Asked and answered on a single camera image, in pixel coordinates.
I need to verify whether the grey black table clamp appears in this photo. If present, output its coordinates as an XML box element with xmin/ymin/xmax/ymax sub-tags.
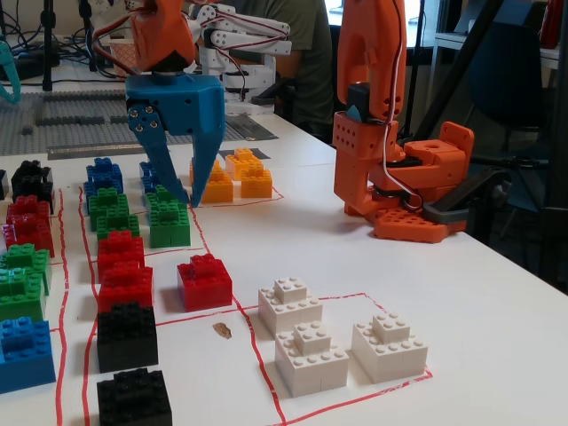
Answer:
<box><xmin>421</xmin><ymin>166</ymin><xmax>511</xmax><ymax>223</ymax></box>

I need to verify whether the black desk device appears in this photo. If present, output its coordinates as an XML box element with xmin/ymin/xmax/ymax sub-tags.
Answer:
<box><xmin>0</xmin><ymin>51</ymin><xmax>61</xmax><ymax>82</ymax></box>

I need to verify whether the red patterned paper cup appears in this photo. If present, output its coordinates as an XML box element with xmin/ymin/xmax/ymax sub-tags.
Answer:
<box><xmin>108</xmin><ymin>37</ymin><xmax>137</xmax><ymax>79</ymax></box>

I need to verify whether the dark grey tape patch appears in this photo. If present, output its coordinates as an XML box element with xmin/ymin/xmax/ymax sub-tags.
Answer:
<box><xmin>217</xmin><ymin>147</ymin><xmax>272</xmax><ymax>162</ymax></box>

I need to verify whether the red background object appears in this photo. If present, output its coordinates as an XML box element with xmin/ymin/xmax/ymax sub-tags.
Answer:
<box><xmin>539</xmin><ymin>0</ymin><xmax>568</xmax><ymax>50</ymax></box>

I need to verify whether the white red servo cable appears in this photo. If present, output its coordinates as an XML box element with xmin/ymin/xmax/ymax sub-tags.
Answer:
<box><xmin>379</xmin><ymin>0</ymin><xmax>425</xmax><ymax>212</ymax></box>

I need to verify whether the green lego block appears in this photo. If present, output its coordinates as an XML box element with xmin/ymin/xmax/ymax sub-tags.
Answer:
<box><xmin>95</xmin><ymin>211</ymin><xmax>141</xmax><ymax>243</ymax></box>
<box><xmin>148</xmin><ymin>201</ymin><xmax>193</xmax><ymax>249</ymax></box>
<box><xmin>145</xmin><ymin>185</ymin><xmax>181</xmax><ymax>209</ymax></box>
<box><xmin>0</xmin><ymin>268</ymin><xmax>48</xmax><ymax>323</ymax></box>
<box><xmin>2</xmin><ymin>242</ymin><xmax>52</xmax><ymax>294</ymax></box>
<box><xmin>87</xmin><ymin>185</ymin><xmax>130</xmax><ymax>218</ymax></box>

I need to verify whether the grey lego baseplate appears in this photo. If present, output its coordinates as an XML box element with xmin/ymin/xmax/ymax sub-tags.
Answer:
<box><xmin>0</xmin><ymin>86</ymin><xmax>236</xmax><ymax>156</ymax></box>

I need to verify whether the white lego block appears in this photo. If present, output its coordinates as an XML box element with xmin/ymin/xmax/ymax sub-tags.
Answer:
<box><xmin>351</xmin><ymin>313</ymin><xmax>430</xmax><ymax>384</ymax></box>
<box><xmin>258</xmin><ymin>277</ymin><xmax>324</xmax><ymax>334</ymax></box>
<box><xmin>274</xmin><ymin>322</ymin><xmax>351</xmax><ymax>398</ymax></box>

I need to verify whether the black office chair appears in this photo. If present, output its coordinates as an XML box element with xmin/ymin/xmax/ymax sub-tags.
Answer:
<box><xmin>461</xmin><ymin>17</ymin><xmax>568</xmax><ymax>285</ymax></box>

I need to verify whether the red lego block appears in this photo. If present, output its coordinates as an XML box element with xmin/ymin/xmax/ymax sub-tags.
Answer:
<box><xmin>6</xmin><ymin>217</ymin><xmax>55</xmax><ymax>258</ymax></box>
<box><xmin>97</xmin><ymin>260</ymin><xmax>154</xmax><ymax>312</ymax></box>
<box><xmin>176</xmin><ymin>254</ymin><xmax>234</xmax><ymax>312</ymax></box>
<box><xmin>6</xmin><ymin>194</ymin><xmax>51</xmax><ymax>223</ymax></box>
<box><xmin>97</xmin><ymin>230</ymin><xmax>146</xmax><ymax>272</ymax></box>

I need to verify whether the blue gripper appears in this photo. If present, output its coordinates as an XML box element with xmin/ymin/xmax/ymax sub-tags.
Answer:
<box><xmin>125</xmin><ymin>73</ymin><xmax>225</xmax><ymax>208</ymax></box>

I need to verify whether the long grey brick wall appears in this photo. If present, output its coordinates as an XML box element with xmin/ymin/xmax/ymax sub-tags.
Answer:
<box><xmin>42</xmin><ymin>91</ymin><xmax>130</xmax><ymax>104</ymax></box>

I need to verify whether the long silver tape strip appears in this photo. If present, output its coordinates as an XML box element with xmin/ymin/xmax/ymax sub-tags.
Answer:
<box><xmin>46</xmin><ymin>141</ymin><xmax>150</xmax><ymax>162</ymax></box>

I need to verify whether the wide grey tape strip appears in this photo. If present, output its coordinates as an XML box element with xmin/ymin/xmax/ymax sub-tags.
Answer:
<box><xmin>224</xmin><ymin>111</ymin><xmax>280</xmax><ymax>142</ymax></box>

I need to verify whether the dark blue chair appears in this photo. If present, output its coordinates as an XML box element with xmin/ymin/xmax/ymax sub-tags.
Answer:
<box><xmin>327</xmin><ymin>24</ymin><xmax>342</xmax><ymax>134</ymax></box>

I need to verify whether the person forearm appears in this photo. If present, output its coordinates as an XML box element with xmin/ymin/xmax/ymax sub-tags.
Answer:
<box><xmin>278</xmin><ymin>55</ymin><xmax>308</xmax><ymax>83</ymax></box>

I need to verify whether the long teal gripper finger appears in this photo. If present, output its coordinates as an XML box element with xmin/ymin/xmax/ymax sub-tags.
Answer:
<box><xmin>0</xmin><ymin>37</ymin><xmax>22</xmax><ymax>106</ymax></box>

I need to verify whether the black camera tripod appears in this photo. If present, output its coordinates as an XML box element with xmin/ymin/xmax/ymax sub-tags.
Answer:
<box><xmin>410</xmin><ymin>0</ymin><xmax>507</xmax><ymax>141</ymax></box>

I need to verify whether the black lego block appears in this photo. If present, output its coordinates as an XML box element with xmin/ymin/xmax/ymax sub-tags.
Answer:
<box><xmin>12</xmin><ymin>159</ymin><xmax>52</xmax><ymax>183</ymax></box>
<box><xmin>96</xmin><ymin>301</ymin><xmax>160</xmax><ymax>374</ymax></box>
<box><xmin>96</xmin><ymin>367</ymin><xmax>173</xmax><ymax>426</ymax></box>
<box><xmin>12</xmin><ymin>175</ymin><xmax>55</xmax><ymax>214</ymax></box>

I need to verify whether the person in green shirt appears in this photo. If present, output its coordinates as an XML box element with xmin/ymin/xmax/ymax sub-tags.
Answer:
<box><xmin>230</xmin><ymin>0</ymin><xmax>334</xmax><ymax>134</ymax></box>

